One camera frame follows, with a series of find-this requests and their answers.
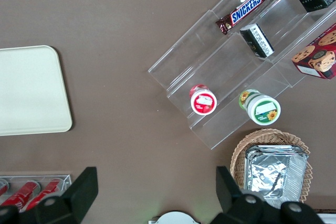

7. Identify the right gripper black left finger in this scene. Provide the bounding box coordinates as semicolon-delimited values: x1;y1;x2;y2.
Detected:
0;166;99;224

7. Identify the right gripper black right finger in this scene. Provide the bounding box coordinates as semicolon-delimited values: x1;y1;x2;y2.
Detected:
209;166;327;224

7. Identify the light wicker basket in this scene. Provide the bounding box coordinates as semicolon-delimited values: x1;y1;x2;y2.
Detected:
229;128;313;207

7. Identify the aluminium foil tray stack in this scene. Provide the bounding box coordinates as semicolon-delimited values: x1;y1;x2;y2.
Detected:
244;144;308;208

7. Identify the cream plastic tray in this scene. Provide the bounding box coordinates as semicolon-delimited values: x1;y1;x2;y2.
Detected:
0;45;74;137

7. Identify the clear acrylic bottle rack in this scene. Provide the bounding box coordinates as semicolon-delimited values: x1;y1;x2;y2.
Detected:
0;173;72;210

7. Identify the green lid sunflower cup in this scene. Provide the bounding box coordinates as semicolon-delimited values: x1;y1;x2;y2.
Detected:
238;89;282;126

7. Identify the red lid yogurt cup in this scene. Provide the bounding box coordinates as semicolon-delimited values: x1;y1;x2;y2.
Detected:
189;83;218;116

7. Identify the white rectangular snack container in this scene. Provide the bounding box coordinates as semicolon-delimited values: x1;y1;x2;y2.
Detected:
313;209;336;224

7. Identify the clear acrylic stepped display stand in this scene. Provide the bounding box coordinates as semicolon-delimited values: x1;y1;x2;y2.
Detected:
147;0;336;151

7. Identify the small black carton box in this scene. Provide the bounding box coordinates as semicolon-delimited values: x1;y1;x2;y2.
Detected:
239;23;275;59

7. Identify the red chocolate chip cookie box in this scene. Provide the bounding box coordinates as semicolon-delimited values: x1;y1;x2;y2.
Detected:
291;23;336;81

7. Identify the Snickers chocolate bar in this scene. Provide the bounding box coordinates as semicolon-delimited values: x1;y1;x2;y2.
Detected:
215;0;271;36

